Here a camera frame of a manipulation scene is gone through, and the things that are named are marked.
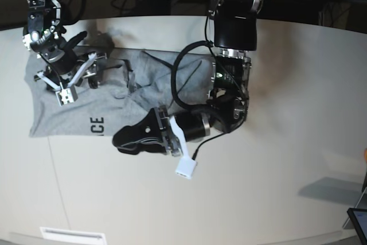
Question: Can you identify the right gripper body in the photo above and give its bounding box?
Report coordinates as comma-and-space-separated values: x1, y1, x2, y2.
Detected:
33, 31, 108, 92

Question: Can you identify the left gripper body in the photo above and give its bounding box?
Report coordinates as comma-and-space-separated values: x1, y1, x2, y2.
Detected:
153, 106, 210, 158

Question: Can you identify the grey T-shirt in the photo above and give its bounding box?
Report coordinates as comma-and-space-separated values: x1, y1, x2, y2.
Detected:
22, 46, 218, 138

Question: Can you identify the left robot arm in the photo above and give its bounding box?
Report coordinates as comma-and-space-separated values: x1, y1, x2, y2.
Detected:
112, 0, 263, 161

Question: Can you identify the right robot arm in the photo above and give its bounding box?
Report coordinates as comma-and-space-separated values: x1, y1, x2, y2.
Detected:
23, 0, 166, 155

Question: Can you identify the white label strip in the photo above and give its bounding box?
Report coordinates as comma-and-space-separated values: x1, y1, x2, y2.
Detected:
40, 227, 107, 244

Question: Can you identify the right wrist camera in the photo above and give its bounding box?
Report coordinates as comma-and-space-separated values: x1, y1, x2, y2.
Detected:
55, 85, 78, 106

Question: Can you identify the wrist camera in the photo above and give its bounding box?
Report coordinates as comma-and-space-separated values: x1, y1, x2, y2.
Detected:
55, 85, 78, 106
175, 157, 197, 180

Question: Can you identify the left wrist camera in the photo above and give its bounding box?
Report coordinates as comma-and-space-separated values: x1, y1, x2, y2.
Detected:
175, 157, 197, 180

